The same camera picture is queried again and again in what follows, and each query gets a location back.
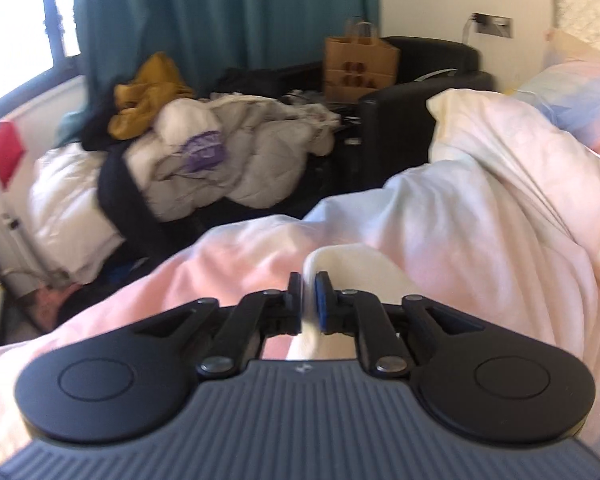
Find pastel blue pink pillow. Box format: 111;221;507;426
510;57;600;166

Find red cloth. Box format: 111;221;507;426
0;122;27;203

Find teal curtain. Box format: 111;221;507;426
72;0;381;93

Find white comforter bundle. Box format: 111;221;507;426
27;147;131;283

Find pastel tie-dye duvet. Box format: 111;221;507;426
0;87;600;480

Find black garment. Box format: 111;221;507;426
82;105;168;261

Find teal blue cloth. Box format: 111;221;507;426
57;111;89;148

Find black armchair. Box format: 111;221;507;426
215;36;493;201

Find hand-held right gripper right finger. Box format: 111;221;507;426
314;270;486;378

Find brown paper bag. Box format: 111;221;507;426
324;19;400;103

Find cream sweatpants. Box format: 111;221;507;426
285;244;411;361

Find mustard yellow garment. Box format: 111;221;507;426
107;52;196;141

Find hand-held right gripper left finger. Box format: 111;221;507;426
135;271;305;378

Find black framed window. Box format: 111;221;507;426
0;0;86;111

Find cream pink pillow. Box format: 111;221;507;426
545;27;600;68

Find metal wall socket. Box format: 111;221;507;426
472;12;513;39

